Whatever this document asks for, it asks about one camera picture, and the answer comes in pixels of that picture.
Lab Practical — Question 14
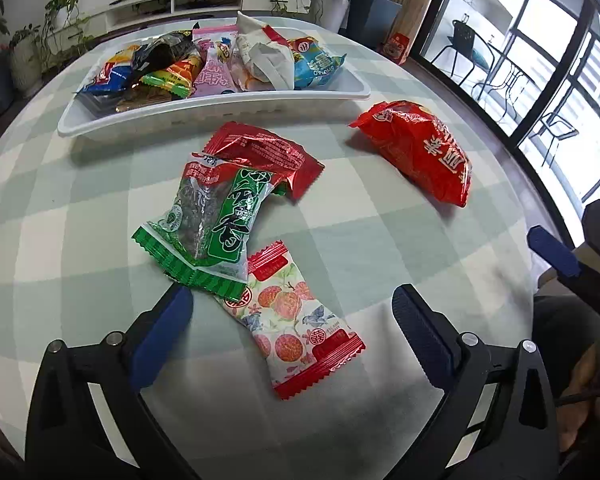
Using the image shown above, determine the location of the person's right forearm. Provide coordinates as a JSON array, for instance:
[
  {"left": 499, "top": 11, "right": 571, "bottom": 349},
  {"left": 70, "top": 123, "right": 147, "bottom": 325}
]
[{"left": 555, "top": 334, "right": 600, "bottom": 461}]

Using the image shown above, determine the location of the blue yellow snack packet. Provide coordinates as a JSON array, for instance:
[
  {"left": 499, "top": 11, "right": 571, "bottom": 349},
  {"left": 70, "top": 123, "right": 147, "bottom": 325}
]
[{"left": 77, "top": 44, "right": 143, "bottom": 94}]

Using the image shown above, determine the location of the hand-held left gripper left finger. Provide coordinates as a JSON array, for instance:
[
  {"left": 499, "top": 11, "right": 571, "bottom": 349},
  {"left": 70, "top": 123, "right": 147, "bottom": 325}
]
[{"left": 25, "top": 285, "right": 202, "bottom": 480}]

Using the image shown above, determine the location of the black balcony chair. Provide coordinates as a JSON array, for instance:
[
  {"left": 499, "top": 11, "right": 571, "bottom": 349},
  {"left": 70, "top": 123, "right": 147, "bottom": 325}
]
[
  {"left": 525, "top": 107, "right": 583, "bottom": 168},
  {"left": 432, "top": 19, "right": 498, "bottom": 88}
]

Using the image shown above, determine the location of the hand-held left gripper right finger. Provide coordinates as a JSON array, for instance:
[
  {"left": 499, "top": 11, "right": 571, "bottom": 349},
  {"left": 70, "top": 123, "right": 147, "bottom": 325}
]
[{"left": 390, "top": 283, "right": 562, "bottom": 480}]

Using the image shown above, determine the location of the blue crinkled snack packet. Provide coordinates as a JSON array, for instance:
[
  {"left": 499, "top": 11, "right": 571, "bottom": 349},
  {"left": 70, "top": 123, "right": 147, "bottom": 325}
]
[{"left": 286, "top": 36, "right": 349, "bottom": 91}]

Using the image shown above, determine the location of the black snack packet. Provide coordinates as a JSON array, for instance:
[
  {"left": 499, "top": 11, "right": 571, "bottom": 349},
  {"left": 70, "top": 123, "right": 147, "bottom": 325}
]
[{"left": 129, "top": 31, "right": 202, "bottom": 82}]

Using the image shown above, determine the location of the pink cartoon snack packet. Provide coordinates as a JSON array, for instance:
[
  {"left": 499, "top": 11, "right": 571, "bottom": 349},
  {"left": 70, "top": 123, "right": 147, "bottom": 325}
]
[{"left": 191, "top": 27, "right": 242, "bottom": 97}]

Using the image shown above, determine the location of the plant in white ribbed pot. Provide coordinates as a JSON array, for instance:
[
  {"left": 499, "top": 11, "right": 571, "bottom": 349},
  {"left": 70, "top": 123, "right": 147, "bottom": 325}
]
[{"left": 7, "top": 0, "right": 96, "bottom": 98}]

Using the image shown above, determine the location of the white low shelf cabinet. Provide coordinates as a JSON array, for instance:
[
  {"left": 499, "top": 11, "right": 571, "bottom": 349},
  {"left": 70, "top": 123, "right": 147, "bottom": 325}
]
[{"left": 86, "top": 0, "right": 283, "bottom": 37}]

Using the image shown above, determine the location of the orange green snack packet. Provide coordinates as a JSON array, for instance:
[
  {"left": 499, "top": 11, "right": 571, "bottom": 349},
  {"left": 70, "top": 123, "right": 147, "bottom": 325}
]
[{"left": 141, "top": 54, "right": 204, "bottom": 99}]

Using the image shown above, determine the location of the white paper snack bag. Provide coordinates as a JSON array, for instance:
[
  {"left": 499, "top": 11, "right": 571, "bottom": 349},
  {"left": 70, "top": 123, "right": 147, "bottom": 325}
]
[{"left": 236, "top": 10, "right": 297, "bottom": 92}]

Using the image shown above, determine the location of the large red snack bag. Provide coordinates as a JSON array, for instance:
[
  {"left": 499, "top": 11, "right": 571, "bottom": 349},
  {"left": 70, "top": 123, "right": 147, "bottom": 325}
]
[{"left": 348, "top": 100, "right": 474, "bottom": 209}]

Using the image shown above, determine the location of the glass balcony table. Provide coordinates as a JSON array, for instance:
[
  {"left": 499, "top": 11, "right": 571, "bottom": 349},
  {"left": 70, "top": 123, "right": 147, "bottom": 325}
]
[{"left": 471, "top": 62, "right": 533, "bottom": 118}]

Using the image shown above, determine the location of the green sunflower seed packet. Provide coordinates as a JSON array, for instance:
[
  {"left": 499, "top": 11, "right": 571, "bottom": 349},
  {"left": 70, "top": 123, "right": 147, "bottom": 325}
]
[{"left": 131, "top": 152, "right": 287, "bottom": 304}]

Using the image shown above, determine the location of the tall plant in blue planter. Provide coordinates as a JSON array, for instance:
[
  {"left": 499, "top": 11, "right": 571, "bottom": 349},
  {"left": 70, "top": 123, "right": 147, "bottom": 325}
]
[{"left": 349, "top": 0, "right": 412, "bottom": 47}]

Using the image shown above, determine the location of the gold snack packet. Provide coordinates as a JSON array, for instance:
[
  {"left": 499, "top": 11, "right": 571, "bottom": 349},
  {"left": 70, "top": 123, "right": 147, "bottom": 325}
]
[{"left": 114, "top": 85, "right": 191, "bottom": 114}]

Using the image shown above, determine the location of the red white fruit print packet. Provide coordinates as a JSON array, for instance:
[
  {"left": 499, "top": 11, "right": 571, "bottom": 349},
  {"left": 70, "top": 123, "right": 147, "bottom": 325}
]
[{"left": 214, "top": 240, "right": 367, "bottom": 402}]

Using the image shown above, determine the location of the clear white pastry packet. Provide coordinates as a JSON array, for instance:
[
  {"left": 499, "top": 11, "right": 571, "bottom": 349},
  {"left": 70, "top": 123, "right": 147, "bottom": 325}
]
[{"left": 229, "top": 35, "right": 277, "bottom": 93}]

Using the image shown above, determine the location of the red paper bag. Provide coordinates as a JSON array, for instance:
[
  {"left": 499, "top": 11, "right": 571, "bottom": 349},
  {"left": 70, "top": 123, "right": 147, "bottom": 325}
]
[{"left": 381, "top": 32, "right": 414, "bottom": 64}]

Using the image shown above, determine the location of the white plastic tray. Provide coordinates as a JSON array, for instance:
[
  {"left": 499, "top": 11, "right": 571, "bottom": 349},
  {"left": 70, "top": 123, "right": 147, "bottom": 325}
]
[{"left": 57, "top": 24, "right": 372, "bottom": 139}]

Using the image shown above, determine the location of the wooden wall panel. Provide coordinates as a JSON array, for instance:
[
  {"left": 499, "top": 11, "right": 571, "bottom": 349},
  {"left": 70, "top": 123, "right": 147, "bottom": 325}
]
[{"left": 394, "top": 0, "right": 449, "bottom": 57}]

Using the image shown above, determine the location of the red foil snack packet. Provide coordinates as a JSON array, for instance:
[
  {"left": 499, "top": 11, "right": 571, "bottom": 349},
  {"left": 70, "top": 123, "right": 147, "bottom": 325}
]
[{"left": 201, "top": 121, "right": 327, "bottom": 206}]

